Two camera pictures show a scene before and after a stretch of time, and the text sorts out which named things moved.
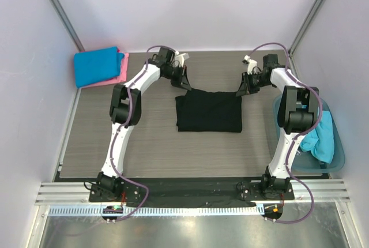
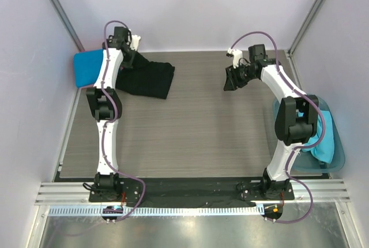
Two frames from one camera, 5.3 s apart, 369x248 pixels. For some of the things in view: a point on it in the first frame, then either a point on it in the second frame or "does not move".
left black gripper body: [174, 72] -> [128, 59]
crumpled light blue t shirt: [321, 142] does not move
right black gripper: [247, 81] -> [234, 75]
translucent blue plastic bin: [304, 161] does not move
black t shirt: [203, 111] -> [146, 78]
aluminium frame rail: [324, 191] does not move
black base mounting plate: [190, 192] does not move
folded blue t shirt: [93, 66] does not move
